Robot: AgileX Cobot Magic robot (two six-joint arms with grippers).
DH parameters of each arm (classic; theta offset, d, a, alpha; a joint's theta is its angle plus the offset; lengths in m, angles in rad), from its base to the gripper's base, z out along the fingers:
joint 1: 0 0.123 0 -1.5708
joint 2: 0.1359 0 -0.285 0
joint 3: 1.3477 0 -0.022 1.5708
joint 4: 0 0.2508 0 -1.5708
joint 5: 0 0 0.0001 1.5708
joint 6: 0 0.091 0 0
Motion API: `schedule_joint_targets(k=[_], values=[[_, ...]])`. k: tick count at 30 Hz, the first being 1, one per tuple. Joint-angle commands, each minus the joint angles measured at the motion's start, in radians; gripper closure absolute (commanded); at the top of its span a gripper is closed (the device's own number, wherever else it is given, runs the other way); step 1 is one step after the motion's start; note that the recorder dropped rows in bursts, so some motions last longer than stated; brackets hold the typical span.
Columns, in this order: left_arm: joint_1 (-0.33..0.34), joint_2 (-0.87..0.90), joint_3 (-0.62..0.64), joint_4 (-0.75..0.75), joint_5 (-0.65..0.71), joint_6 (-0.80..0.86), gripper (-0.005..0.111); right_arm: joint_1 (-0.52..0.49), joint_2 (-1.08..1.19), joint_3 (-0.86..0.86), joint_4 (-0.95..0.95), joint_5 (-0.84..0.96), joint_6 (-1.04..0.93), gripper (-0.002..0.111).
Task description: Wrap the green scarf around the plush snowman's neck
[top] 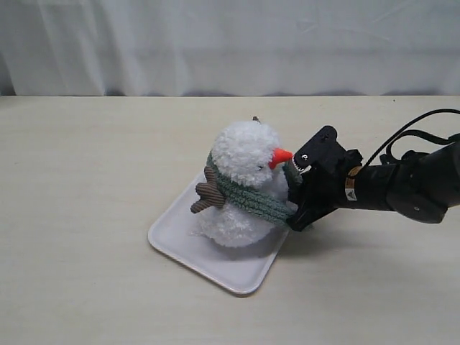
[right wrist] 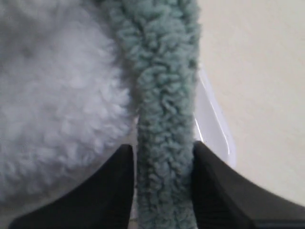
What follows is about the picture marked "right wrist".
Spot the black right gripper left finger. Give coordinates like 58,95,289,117
9,144,133,229

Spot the green knitted scarf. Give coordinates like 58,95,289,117
100,0,201,229

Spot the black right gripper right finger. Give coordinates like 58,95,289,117
191,141,305,229

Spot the white rectangular tray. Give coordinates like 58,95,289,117
194,66,236,167

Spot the white plush snowman toy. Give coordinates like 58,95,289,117
0,0,139,203

